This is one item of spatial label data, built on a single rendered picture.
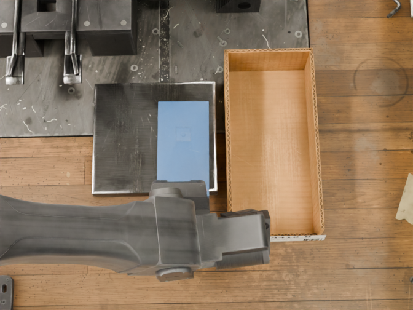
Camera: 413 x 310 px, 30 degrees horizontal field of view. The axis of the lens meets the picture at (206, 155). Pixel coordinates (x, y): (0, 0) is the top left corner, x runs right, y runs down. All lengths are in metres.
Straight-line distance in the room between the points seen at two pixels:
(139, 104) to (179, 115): 0.06
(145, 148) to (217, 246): 0.29
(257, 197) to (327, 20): 0.29
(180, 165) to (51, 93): 0.22
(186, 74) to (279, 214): 0.24
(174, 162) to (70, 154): 0.15
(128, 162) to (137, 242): 0.35
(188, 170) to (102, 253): 0.36
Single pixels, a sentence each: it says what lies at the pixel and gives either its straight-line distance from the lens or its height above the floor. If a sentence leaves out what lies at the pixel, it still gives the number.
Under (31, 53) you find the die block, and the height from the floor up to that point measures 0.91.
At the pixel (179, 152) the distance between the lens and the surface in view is 1.05.
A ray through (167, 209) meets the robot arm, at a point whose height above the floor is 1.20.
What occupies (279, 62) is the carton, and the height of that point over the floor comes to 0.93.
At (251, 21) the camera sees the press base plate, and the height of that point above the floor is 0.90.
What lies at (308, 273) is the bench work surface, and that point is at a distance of 1.04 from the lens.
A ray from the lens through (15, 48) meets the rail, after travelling 1.06.
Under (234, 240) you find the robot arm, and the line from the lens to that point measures 0.80.
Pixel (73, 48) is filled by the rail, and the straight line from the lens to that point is 1.05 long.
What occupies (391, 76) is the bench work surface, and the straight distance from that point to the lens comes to 1.14.
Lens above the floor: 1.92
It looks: 73 degrees down
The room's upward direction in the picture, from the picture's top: 2 degrees counter-clockwise
